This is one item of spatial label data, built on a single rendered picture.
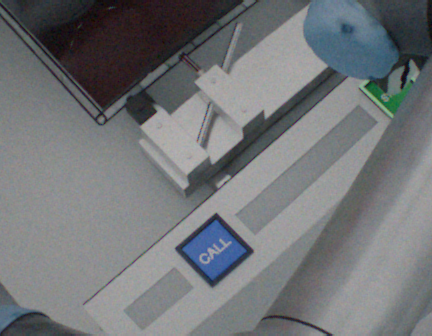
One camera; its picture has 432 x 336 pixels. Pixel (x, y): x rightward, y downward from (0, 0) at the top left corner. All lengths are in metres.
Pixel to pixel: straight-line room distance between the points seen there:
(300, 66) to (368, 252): 0.66
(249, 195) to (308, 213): 0.06
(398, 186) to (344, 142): 0.50
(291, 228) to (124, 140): 0.29
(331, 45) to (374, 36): 0.04
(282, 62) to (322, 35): 0.46
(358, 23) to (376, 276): 0.24
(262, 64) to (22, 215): 0.34
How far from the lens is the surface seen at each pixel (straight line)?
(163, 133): 1.07
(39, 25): 1.18
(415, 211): 0.50
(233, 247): 0.96
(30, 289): 1.13
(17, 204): 1.17
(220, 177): 1.11
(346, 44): 0.67
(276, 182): 0.99
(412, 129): 0.53
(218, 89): 1.09
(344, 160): 0.99
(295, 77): 1.12
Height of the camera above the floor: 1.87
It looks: 67 degrees down
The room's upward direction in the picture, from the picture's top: 11 degrees counter-clockwise
